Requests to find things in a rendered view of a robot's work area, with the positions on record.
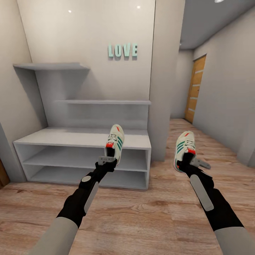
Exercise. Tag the gym shoe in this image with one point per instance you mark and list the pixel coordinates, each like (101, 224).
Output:
(185, 149)
(115, 143)

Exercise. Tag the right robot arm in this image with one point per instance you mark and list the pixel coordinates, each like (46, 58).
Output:
(231, 235)

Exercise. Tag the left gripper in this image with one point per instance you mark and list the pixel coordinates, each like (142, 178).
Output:
(107, 167)

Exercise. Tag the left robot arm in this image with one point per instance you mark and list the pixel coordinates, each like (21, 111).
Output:
(59, 237)

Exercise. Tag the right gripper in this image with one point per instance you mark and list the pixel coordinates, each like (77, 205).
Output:
(185, 167)

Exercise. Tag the decorative sign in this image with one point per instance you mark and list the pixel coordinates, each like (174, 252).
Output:
(118, 51)

